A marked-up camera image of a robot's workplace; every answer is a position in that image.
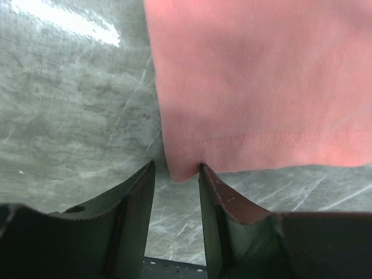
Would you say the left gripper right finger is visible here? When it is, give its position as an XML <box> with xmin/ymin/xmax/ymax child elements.
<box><xmin>199</xmin><ymin>164</ymin><xmax>371</xmax><ymax>278</ymax></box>

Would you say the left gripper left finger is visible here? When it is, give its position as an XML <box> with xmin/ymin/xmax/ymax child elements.
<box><xmin>1</xmin><ymin>162</ymin><xmax>155</xmax><ymax>278</ymax></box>

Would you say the salmon pink t shirt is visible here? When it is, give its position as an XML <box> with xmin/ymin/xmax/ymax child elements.
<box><xmin>144</xmin><ymin>0</ymin><xmax>371</xmax><ymax>182</ymax></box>

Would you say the black base beam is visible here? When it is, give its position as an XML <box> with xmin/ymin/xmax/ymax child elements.
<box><xmin>141</xmin><ymin>257</ymin><xmax>208</xmax><ymax>279</ymax></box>

